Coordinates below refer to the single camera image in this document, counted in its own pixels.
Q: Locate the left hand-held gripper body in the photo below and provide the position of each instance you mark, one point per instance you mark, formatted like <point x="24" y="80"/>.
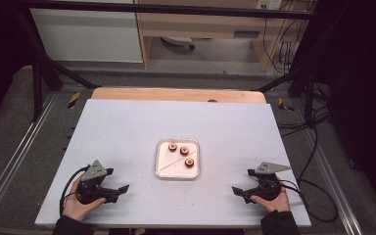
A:
<point x="93" y="187"/>

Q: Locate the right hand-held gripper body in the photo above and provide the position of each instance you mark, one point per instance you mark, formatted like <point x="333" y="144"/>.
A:
<point x="267" y="189"/>

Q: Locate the thin wooden skewer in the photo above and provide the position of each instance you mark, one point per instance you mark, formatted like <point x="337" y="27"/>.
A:
<point x="171" y="164"/>

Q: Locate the white metal-rimmed tray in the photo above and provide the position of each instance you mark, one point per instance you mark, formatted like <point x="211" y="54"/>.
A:
<point x="176" y="171"/>

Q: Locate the red cored hawthorn fruit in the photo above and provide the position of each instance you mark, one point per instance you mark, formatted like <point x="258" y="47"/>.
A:
<point x="189" y="162"/>
<point x="184" y="150"/>
<point x="172" y="147"/>

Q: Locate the person's right hand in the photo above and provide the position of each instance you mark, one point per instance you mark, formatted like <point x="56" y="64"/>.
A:
<point x="279" y="204"/>

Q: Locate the person's left hand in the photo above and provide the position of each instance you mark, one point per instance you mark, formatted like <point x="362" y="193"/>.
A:
<point x="75" y="207"/>

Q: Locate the yellow black floor tape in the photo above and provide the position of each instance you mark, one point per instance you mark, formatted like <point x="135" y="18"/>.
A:
<point x="73" y="100"/>
<point x="284" y="105"/>

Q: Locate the wooden table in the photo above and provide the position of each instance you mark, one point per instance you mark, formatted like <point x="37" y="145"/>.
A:
<point x="176" y="95"/>

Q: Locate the white cabinet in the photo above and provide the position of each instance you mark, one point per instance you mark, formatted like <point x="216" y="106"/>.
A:
<point x="84" y="36"/>

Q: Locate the white chair base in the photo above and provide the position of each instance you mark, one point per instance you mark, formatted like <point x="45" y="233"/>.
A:
<point x="178" y="40"/>

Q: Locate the aluminium floor rail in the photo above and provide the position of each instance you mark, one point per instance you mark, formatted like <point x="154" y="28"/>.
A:
<point x="16" y="156"/>
<point x="336" y="182"/>

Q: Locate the white wall outlet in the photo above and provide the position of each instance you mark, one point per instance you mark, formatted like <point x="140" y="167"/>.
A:
<point x="269" y="4"/>

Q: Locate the black metal frame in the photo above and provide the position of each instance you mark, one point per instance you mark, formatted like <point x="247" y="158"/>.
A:
<point x="176" y="12"/>

